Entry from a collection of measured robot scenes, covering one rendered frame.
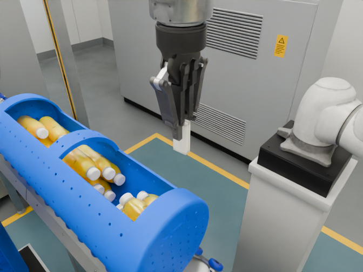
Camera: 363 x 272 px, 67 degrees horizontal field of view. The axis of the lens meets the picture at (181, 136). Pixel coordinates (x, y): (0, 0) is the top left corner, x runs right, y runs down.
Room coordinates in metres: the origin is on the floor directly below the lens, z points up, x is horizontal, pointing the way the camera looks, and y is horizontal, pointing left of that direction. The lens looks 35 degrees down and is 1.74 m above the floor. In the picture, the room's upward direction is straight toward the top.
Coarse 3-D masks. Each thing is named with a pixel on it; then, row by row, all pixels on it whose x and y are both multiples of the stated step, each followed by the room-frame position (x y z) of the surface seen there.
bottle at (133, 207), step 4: (128, 200) 0.51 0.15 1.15; (132, 200) 0.51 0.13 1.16; (136, 200) 0.51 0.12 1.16; (140, 200) 0.51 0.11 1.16; (124, 204) 0.51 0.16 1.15; (128, 204) 0.50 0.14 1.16; (132, 204) 0.49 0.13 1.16; (136, 204) 0.49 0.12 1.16; (140, 204) 0.49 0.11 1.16; (144, 204) 0.50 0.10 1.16; (124, 208) 0.49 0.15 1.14; (128, 208) 0.48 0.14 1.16; (132, 208) 0.48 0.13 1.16; (136, 208) 0.48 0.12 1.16; (140, 208) 0.48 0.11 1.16; (144, 208) 0.48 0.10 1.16; (124, 212) 0.49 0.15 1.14; (128, 212) 0.48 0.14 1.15; (132, 212) 0.47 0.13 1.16; (136, 212) 0.47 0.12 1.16; (140, 212) 0.47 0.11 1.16; (128, 216) 0.47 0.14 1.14; (132, 216) 0.46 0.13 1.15; (136, 216) 0.46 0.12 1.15; (132, 220) 0.46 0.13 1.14
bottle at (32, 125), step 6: (18, 120) 0.94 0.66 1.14; (24, 120) 0.93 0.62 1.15; (30, 120) 0.92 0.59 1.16; (36, 120) 0.92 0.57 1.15; (24, 126) 0.90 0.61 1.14; (30, 126) 0.88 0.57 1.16; (36, 126) 0.87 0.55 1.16; (42, 126) 0.89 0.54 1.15; (30, 132) 0.86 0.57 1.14; (36, 132) 0.86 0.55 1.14
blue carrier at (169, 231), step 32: (32, 96) 0.99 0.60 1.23; (0, 128) 0.83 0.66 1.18; (32, 160) 0.65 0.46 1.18; (128, 160) 0.74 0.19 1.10; (64, 192) 0.52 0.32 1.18; (96, 192) 0.49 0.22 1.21; (128, 192) 0.69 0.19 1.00; (160, 192) 0.63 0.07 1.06; (96, 224) 0.42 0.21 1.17; (128, 224) 0.39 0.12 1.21; (160, 224) 0.38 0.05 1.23; (192, 224) 0.45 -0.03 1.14; (96, 256) 0.40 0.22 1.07; (128, 256) 0.34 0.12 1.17; (160, 256) 0.36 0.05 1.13; (192, 256) 0.45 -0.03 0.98
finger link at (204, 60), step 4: (204, 60) 0.45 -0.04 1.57; (208, 60) 0.46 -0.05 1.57; (204, 64) 0.45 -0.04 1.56; (200, 68) 0.45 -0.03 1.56; (204, 68) 0.45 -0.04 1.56; (200, 72) 0.44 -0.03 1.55; (204, 72) 0.45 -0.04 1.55; (200, 76) 0.44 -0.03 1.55; (200, 80) 0.44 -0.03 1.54; (196, 84) 0.44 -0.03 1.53; (200, 84) 0.44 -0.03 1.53; (196, 88) 0.44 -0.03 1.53; (200, 88) 0.44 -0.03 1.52; (196, 92) 0.44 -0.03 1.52; (200, 92) 0.44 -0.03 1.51; (196, 96) 0.44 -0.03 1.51; (196, 100) 0.43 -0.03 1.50; (196, 104) 0.43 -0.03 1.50; (196, 108) 0.43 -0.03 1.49
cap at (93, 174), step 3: (93, 168) 0.64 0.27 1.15; (96, 168) 0.65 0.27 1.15; (90, 171) 0.63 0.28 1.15; (93, 171) 0.63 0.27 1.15; (96, 171) 0.64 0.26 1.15; (99, 171) 0.64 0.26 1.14; (87, 174) 0.63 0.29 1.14; (90, 174) 0.62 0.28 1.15; (93, 174) 0.63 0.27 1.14; (96, 174) 0.63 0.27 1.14; (99, 174) 0.64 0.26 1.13; (90, 177) 0.62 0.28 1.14; (93, 177) 0.63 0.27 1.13; (96, 177) 0.63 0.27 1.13; (93, 180) 0.62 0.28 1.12
